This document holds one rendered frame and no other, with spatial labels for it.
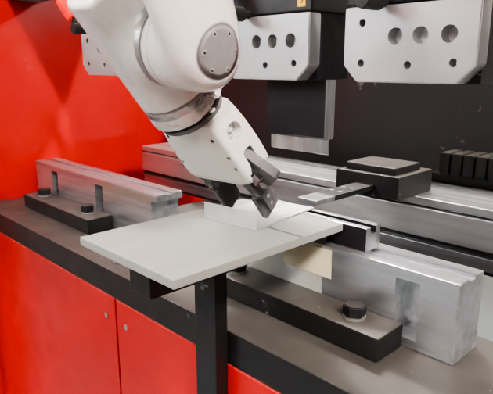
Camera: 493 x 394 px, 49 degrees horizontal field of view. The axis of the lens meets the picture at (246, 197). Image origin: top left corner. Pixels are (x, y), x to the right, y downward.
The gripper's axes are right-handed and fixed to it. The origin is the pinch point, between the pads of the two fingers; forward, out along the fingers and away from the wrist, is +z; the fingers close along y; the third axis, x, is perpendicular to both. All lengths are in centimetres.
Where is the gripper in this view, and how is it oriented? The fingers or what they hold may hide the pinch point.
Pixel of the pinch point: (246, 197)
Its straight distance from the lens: 68.4
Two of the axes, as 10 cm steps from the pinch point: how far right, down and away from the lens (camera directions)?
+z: 4.0, 6.2, 6.7
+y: -7.8, -1.5, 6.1
